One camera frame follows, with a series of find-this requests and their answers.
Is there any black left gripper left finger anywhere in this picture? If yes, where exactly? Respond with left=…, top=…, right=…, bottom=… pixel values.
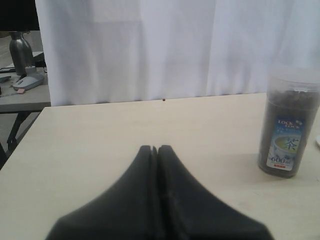
left=46, top=145, right=163, bottom=240

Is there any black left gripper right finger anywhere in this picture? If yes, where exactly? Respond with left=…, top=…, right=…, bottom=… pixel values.
left=157, top=145, right=274, bottom=240

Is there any clear plastic container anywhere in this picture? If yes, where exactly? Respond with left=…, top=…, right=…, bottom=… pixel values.
left=258, top=66, right=320, bottom=178

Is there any grey metal flask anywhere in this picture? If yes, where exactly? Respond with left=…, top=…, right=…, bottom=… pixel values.
left=9, top=31, right=35, bottom=76

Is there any white curtain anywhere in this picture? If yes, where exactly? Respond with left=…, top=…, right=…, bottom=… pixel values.
left=35, top=0, right=320, bottom=106

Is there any grey computer mouse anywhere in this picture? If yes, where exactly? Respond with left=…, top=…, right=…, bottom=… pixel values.
left=12, top=73, right=45, bottom=91

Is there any grey side table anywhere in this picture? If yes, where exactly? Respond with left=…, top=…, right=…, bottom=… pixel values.
left=0, top=52, right=51, bottom=159

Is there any black monitor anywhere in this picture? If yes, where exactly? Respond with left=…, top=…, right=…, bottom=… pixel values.
left=0, top=0, right=40, bottom=32

